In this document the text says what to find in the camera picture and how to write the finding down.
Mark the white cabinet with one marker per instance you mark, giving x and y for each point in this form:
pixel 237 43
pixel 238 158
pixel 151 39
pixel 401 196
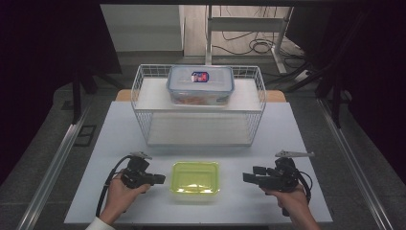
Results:
pixel 143 28

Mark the white power strip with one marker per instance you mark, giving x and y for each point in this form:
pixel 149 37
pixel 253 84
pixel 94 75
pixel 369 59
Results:
pixel 302 76

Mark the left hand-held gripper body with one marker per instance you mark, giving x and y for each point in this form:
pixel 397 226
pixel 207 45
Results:
pixel 135 174

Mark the clear container with blue lid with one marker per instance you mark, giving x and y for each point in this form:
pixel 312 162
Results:
pixel 200 83

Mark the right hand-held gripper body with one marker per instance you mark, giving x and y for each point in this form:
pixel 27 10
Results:
pixel 284 175

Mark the white metal desk frame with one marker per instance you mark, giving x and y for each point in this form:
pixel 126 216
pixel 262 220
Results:
pixel 209 38

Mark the person's right hand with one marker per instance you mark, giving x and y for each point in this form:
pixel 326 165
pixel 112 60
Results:
pixel 290 202

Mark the silver metal rail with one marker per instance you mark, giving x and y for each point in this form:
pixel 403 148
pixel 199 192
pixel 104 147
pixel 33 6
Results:
pixel 51 172
pixel 354 166

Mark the green plastic food container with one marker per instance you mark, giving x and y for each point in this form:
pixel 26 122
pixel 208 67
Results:
pixel 194 179

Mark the black floor plate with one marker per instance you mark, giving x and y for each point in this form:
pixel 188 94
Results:
pixel 85 135

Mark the person's left hand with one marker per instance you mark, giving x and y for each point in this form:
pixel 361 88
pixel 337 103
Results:
pixel 119 198

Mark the black stand legs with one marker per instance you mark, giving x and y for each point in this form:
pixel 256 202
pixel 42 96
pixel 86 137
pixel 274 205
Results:
pixel 335 102
pixel 76 96

